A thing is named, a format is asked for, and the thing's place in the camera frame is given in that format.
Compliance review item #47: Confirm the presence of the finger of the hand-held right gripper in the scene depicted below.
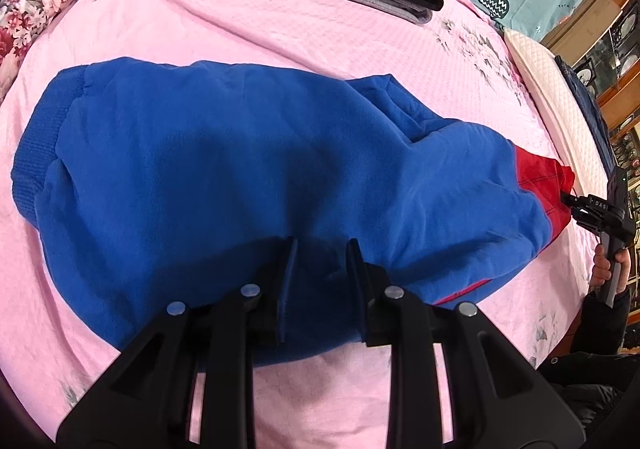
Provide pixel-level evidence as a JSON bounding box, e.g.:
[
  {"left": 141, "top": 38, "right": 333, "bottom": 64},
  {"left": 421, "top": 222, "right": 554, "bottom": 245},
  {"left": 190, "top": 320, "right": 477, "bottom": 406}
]
[{"left": 561, "top": 192, "right": 596, "bottom": 230}]

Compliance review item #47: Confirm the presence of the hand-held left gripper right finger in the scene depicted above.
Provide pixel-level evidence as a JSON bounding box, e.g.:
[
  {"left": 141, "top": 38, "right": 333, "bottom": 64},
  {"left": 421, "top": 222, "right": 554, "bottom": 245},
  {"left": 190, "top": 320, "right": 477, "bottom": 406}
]
[{"left": 346, "top": 239, "right": 586, "bottom": 449}]

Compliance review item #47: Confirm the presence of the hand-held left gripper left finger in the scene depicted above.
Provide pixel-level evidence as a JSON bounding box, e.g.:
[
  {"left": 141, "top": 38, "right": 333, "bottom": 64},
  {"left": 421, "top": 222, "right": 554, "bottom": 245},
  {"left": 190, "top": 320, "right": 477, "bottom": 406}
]
[{"left": 56, "top": 237, "right": 299, "bottom": 449}]

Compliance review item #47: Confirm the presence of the blue and red sweatshirt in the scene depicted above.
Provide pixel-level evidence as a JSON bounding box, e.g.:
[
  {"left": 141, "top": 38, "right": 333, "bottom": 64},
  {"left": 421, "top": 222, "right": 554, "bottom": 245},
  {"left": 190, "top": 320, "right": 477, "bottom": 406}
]
[{"left": 11, "top": 57, "right": 576, "bottom": 368}]

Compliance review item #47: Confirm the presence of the person's right forearm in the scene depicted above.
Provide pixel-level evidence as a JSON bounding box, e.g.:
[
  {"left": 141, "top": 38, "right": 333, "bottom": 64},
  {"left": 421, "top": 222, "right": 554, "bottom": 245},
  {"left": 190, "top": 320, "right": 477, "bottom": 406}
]
[{"left": 570, "top": 287, "right": 631, "bottom": 358}]

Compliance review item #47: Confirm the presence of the person's right hand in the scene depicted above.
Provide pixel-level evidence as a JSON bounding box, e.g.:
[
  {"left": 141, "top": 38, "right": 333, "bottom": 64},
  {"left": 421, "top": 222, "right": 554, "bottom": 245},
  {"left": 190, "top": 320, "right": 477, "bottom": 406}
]
[{"left": 590, "top": 243, "right": 632, "bottom": 297}]

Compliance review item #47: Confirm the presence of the dark blue cloth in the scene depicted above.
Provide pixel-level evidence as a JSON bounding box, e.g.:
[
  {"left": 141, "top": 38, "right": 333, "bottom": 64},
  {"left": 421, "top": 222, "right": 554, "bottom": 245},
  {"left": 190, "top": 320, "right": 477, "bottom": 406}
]
[{"left": 554, "top": 54, "right": 617, "bottom": 174}]

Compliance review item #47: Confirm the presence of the white quilted pillow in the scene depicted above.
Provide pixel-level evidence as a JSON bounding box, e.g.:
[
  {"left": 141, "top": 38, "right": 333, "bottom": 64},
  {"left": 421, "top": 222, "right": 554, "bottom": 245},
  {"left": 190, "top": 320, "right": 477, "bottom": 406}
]
[{"left": 503, "top": 27, "right": 612, "bottom": 200}]

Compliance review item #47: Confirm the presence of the wooden display cabinet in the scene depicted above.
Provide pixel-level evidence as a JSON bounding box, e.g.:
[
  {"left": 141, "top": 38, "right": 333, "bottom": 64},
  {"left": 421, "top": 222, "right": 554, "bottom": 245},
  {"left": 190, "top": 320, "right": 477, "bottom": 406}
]
[{"left": 540, "top": 0, "right": 640, "bottom": 250}]

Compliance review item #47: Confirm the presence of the person's dark clothed body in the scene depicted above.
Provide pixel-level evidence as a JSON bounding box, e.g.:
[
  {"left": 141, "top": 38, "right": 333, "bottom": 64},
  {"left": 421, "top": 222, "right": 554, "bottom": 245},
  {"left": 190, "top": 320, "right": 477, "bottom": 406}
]
[{"left": 538, "top": 352, "right": 636, "bottom": 440}]

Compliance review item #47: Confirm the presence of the pink floral bed sheet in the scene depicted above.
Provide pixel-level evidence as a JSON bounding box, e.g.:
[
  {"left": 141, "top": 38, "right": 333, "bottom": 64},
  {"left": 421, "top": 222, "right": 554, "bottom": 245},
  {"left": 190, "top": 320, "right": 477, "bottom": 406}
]
[{"left": 0, "top": 0, "right": 596, "bottom": 449}]

